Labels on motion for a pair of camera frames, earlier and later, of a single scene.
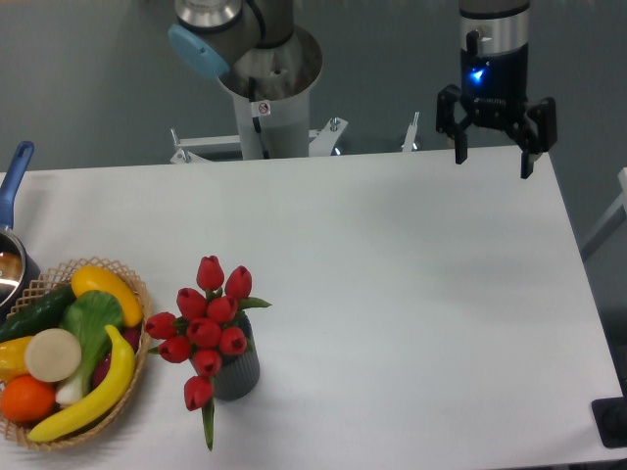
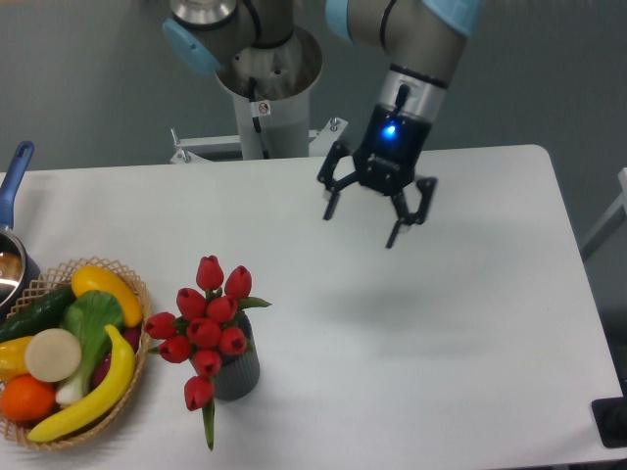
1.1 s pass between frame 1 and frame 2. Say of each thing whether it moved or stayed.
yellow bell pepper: stayed
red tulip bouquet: stayed
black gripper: moved
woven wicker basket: stayed
